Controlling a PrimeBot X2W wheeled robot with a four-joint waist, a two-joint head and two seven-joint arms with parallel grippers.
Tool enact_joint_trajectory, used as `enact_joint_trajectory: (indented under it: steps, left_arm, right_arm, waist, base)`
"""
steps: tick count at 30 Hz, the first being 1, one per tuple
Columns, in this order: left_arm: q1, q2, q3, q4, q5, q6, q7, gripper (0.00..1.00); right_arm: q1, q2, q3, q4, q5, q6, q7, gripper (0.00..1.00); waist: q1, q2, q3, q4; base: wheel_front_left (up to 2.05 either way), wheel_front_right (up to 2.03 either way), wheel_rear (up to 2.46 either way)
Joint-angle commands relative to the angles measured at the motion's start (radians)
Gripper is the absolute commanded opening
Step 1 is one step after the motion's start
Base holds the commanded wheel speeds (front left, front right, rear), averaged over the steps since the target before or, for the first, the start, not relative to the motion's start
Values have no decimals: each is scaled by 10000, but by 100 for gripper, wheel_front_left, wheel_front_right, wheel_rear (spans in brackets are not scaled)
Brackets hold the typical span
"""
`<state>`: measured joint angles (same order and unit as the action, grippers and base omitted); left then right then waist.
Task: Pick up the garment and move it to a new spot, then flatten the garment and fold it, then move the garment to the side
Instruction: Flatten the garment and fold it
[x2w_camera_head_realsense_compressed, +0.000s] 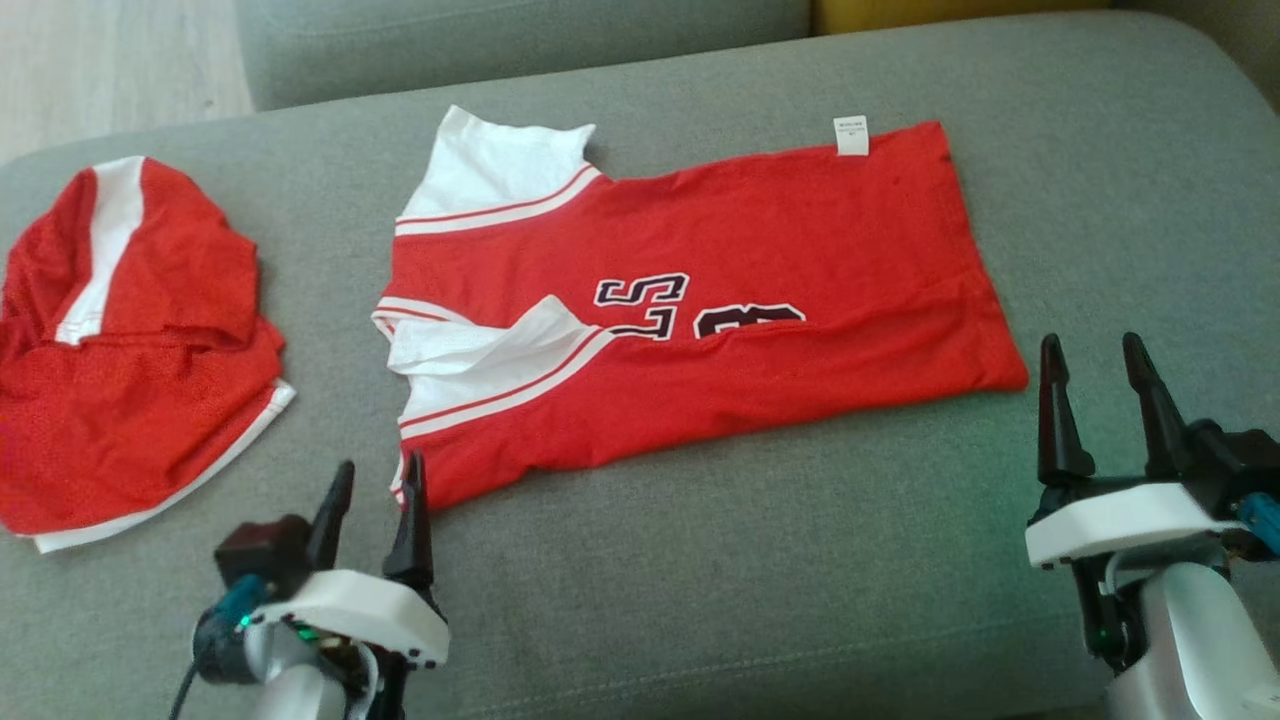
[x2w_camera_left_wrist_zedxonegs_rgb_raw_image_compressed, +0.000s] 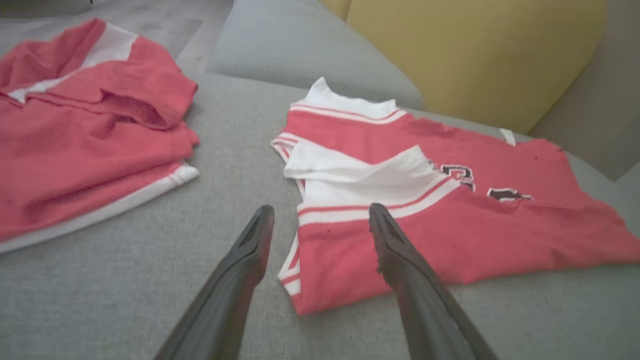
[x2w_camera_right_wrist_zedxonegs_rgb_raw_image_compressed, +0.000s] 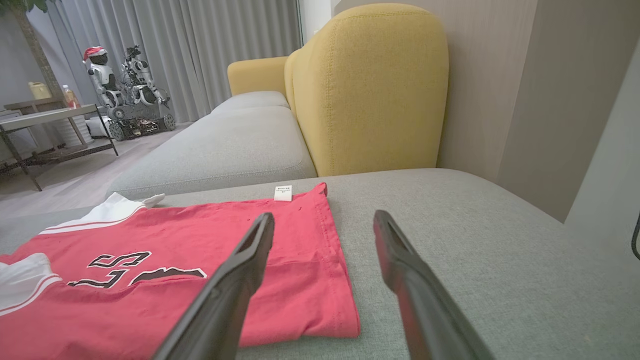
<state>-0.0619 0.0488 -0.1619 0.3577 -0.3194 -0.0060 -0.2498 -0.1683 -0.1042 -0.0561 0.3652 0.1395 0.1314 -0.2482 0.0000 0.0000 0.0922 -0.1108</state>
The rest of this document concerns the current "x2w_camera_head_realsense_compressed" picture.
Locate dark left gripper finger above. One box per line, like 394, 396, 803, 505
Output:
305, 460, 356, 574
385, 452, 436, 591

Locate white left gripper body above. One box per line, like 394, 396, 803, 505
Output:
245, 568, 451, 669

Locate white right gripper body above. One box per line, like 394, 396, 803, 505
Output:
1025, 475, 1246, 571

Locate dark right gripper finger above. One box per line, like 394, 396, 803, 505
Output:
1122, 332, 1191, 477
1037, 333, 1096, 486

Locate red mesh shorts white stripes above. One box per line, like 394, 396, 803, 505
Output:
0, 155, 297, 554

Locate red numbered jersey shirt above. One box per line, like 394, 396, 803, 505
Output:
372, 105, 1031, 513

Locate grey fabric sofa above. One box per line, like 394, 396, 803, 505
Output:
0, 0, 1280, 720

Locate yellow cushion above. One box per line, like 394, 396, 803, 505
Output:
812, 0, 1113, 37

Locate grey sofa back cushion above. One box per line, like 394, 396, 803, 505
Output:
235, 0, 813, 113

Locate teal left cable connector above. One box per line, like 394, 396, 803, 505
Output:
213, 575, 271, 631

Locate teal cable connector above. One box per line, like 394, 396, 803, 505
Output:
1238, 493, 1280, 557
213, 575, 271, 631

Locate teal right cable connector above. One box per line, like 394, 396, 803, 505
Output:
1238, 493, 1280, 557

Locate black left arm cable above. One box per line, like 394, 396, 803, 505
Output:
170, 608, 251, 720

